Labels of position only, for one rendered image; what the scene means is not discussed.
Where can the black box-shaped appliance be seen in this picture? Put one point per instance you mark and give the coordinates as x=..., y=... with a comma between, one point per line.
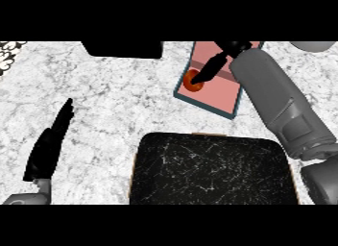
x=124, y=49

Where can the black tray with scratches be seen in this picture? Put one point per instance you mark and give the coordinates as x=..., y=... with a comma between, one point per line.
x=211, y=169

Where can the pink tray with teal rim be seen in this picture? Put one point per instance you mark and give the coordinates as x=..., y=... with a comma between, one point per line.
x=214, y=93

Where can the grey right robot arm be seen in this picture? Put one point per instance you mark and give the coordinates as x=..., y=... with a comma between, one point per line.
x=289, y=121

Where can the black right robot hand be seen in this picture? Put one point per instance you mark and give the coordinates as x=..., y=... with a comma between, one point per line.
x=214, y=65

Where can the red tomato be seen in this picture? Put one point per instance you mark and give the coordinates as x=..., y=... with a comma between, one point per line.
x=192, y=81

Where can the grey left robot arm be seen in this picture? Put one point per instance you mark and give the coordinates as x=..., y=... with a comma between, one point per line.
x=31, y=196

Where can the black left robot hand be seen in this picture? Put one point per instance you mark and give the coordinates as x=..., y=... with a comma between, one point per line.
x=46, y=150

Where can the grey rounded object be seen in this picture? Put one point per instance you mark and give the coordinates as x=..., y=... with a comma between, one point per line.
x=313, y=45

